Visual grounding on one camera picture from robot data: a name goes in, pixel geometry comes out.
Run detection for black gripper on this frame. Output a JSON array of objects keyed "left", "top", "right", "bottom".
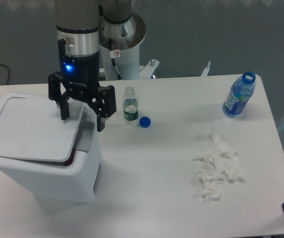
[{"left": 48, "top": 39, "right": 117, "bottom": 132}]

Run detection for white trash can lid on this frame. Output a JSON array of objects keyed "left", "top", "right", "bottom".
[{"left": 0, "top": 94, "right": 86, "bottom": 166}]

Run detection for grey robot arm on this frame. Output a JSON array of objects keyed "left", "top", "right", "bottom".
[{"left": 48, "top": 0, "right": 132, "bottom": 131}]

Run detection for blue bottle cap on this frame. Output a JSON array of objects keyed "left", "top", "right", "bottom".
[{"left": 139, "top": 116, "right": 151, "bottom": 128}]

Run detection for white trash can body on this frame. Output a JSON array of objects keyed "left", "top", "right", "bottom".
[{"left": 0, "top": 92, "right": 102, "bottom": 203}]

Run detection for clear bottle green label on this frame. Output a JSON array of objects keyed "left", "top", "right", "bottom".
[{"left": 122, "top": 86, "right": 138, "bottom": 121}]

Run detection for crumpled white tissue upper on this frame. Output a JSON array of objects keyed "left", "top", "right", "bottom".
[{"left": 194, "top": 134, "right": 245, "bottom": 183}]

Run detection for crumpled white tissue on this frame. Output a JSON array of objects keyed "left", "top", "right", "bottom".
[
  {"left": 194, "top": 134, "right": 245, "bottom": 183},
  {"left": 198, "top": 171, "right": 221, "bottom": 202}
]

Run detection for blue water bottle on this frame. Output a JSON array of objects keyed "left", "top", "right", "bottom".
[{"left": 222, "top": 71, "right": 256, "bottom": 118}]

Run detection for crumpled white tissue lower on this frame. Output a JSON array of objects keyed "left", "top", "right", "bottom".
[{"left": 198, "top": 171, "right": 221, "bottom": 202}]

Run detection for black cable on pedestal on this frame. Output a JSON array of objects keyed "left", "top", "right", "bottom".
[{"left": 108, "top": 38, "right": 122, "bottom": 81}]

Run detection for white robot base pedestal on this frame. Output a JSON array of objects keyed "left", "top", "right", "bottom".
[{"left": 99, "top": 13, "right": 159, "bottom": 81}]

